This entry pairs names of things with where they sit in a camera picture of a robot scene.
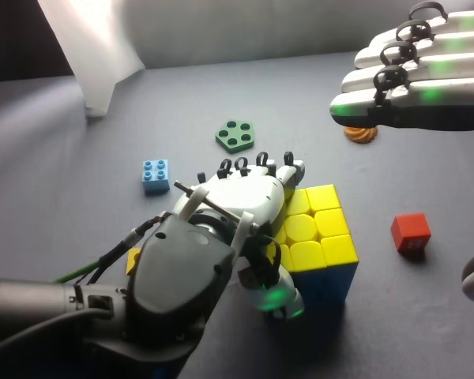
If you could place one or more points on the yellow two-hole block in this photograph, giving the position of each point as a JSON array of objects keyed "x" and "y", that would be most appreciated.
[{"x": 132, "y": 260}]

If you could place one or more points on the light blue toy brick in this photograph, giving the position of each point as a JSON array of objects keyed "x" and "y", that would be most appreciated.
[{"x": 156, "y": 179}]

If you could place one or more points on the orange swirl toy cookie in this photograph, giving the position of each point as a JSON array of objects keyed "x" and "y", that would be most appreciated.
[{"x": 359, "y": 136}]

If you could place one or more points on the white backdrop sheet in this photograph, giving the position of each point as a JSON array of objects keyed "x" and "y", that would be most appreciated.
[{"x": 95, "y": 47}]

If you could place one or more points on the red cube block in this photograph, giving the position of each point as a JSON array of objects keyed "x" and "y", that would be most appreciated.
[{"x": 411, "y": 233}]

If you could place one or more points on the multicolour puzzle cube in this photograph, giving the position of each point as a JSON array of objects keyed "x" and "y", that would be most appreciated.
[{"x": 324, "y": 229}]

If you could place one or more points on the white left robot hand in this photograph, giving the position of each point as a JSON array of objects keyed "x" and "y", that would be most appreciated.
[{"x": 245, "y": 193}]

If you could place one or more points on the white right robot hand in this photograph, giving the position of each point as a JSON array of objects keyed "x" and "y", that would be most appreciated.
[{"x": 438, "y": 63}]

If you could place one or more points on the green pentagon block with holes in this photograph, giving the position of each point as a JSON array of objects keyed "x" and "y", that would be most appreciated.
[{"x": 235, "y": 138}]

